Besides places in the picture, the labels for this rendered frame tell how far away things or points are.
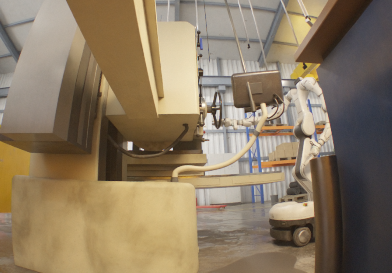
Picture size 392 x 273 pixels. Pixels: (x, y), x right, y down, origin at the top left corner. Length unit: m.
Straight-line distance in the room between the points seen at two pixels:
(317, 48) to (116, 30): 0.64
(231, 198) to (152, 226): 7.82
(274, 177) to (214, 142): 7.16
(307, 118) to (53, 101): 2.07
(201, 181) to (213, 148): 7.14
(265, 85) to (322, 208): 1.03
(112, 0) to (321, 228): 0.83
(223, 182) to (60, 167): 1.74
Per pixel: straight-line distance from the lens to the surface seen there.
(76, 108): 1.16
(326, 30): 0.68
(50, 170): 1.54
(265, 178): 2.69
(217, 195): 8.84
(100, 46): 0.84
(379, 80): 0.56
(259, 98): 1.48
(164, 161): 2.35
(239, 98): 1.46
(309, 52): 0.75
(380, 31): 0.57
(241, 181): 2.60
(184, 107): 1.51
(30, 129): 1.02
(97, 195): 1.27
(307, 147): 2.24
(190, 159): 2.35
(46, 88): 1.05
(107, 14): 0.71
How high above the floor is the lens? 0.53
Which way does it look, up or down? 17 degrees up
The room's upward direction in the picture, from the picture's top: 2 degrees counter-clockwise
